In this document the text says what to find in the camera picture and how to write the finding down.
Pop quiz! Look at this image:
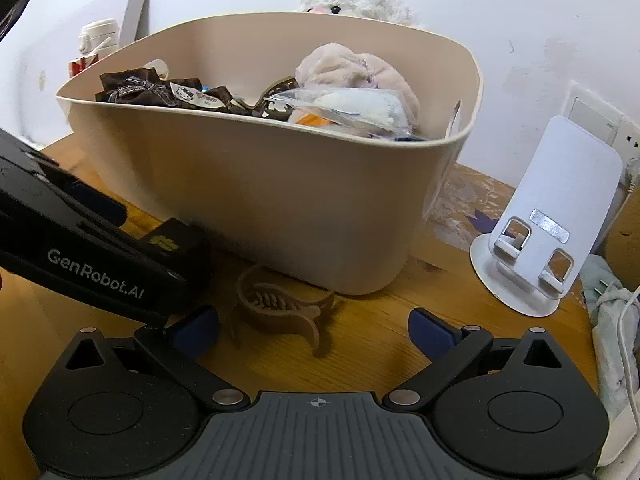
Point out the black box yellow print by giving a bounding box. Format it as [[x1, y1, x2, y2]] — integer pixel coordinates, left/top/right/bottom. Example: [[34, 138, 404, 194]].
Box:
[[142, 218, 213, 306]]

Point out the white wall socket panel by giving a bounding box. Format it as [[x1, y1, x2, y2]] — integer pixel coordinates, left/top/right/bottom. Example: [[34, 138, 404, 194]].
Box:
[[559, 81, 640, 161]]

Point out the red milk carton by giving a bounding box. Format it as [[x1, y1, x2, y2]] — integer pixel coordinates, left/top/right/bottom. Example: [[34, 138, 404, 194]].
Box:
[[67, 55, 103, 78]]

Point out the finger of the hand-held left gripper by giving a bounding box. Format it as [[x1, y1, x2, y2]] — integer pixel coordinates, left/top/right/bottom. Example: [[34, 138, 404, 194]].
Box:
[[60, 180, 128, 228]]

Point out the white thermos bottle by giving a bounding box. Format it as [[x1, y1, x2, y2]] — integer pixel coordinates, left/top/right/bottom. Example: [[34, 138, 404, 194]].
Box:
[[77, 19, 121, 58]]

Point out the beige plastic bin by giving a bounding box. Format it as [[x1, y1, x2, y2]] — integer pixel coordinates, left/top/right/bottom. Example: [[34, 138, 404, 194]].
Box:
[[55, 11, 485, 296]]

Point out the brown hair claw clip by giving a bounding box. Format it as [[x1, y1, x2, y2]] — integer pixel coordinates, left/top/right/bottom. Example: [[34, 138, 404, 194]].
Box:
[[227, 265, 336, 358]]

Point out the clear plastic bag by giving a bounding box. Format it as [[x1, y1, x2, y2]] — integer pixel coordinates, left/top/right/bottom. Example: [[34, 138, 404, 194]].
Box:
[[262, 85, 416, 136]]

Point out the white charger plug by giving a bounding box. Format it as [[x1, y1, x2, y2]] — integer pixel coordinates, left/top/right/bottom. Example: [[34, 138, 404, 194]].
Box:
[[620, 157, 640, 196]]

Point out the orange block toy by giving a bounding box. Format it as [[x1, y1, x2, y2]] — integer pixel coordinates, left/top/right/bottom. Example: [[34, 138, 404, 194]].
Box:
[[295, 112, 336, 128]]

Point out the white charging cable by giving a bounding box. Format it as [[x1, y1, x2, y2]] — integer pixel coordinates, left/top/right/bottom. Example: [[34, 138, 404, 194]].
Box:
[[597, 285, 640, 386]]

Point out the wooden desktop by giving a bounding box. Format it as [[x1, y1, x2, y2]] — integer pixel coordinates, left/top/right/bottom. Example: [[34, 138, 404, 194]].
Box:
[[0, 132, 606, 480]]

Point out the purple floral table mat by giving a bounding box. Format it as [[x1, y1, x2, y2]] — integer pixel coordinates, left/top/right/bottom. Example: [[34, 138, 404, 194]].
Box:
[[422, 162, 518, 251]]

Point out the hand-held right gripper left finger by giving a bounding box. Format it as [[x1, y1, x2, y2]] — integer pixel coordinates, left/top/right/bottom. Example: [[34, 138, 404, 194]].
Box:
[[64, 305, 251, 413]]

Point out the white phone stand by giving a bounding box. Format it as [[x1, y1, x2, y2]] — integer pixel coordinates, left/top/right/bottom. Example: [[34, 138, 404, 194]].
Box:
[[470, 115, 623, 318]]

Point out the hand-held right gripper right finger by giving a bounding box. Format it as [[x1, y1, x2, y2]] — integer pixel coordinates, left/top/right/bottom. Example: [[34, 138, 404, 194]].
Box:
[[382, 308, 578, 413]]

